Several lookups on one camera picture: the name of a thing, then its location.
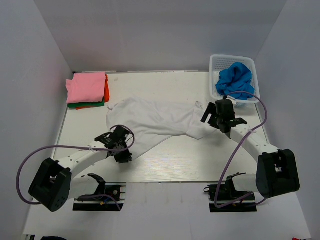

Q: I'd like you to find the white t shirt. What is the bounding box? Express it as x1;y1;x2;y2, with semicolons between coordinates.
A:
106;97;216;160

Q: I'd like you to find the blue t shirt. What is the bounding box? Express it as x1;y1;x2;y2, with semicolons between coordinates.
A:
215;62;255;100

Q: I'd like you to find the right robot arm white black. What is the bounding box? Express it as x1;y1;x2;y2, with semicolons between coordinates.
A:
201;99;300;201

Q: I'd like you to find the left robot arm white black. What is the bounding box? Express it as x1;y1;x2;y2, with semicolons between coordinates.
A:
28;125;135;212

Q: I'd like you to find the green folded t shirt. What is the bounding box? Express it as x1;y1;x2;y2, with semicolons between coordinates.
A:
67;100;105;109

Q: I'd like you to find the orange folded t shirt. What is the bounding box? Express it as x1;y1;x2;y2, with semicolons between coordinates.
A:
76;74;110;110

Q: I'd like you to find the white plastic basket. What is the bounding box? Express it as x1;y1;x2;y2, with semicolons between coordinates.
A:
209;54;260;106

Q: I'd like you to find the pink folded t shirt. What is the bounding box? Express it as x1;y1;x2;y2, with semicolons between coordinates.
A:
65;72;106;104

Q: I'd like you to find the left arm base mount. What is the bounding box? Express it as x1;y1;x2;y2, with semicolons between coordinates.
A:
72;183;126;212

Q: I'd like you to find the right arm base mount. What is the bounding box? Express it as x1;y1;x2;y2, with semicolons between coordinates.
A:
203;184;257;213

